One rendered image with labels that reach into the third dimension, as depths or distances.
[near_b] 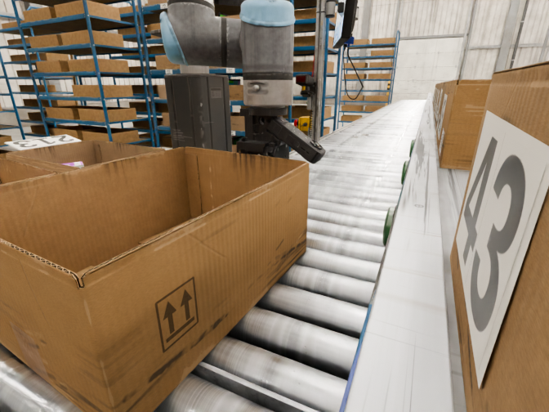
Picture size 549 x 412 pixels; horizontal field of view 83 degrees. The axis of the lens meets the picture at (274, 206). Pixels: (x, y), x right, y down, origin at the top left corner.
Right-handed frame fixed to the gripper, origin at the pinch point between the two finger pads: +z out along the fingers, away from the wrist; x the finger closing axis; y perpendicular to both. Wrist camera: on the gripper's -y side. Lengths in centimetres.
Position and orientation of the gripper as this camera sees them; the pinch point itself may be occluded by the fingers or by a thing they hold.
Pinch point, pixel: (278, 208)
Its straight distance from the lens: 64.2
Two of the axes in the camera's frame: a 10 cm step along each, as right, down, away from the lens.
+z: 0.0, 9.3, 3.6
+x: -4.2, 3.3, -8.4
